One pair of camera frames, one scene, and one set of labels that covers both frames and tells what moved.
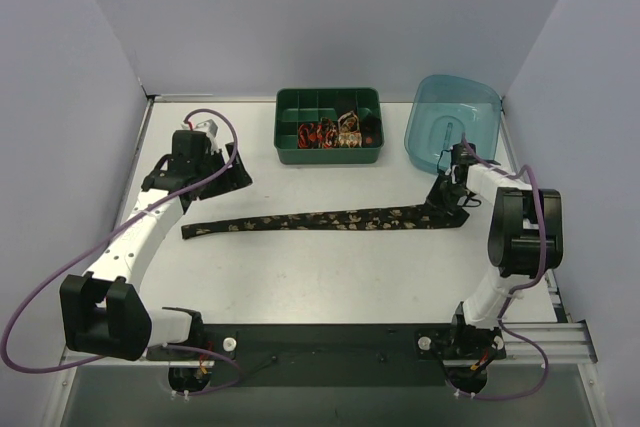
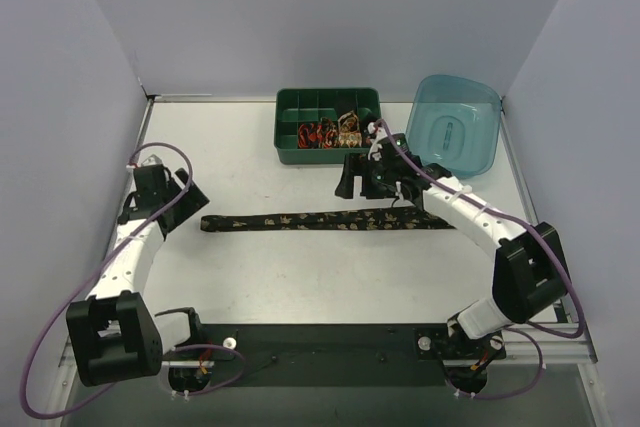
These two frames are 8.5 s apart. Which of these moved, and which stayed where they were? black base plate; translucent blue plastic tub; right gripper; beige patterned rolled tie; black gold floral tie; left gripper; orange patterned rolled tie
Moved: right gripper; black gold floral tie; left gripper
Stayed: beige patterned rolled tie; black base plate; orange patterned rolled tie; translucent blue plastic tub
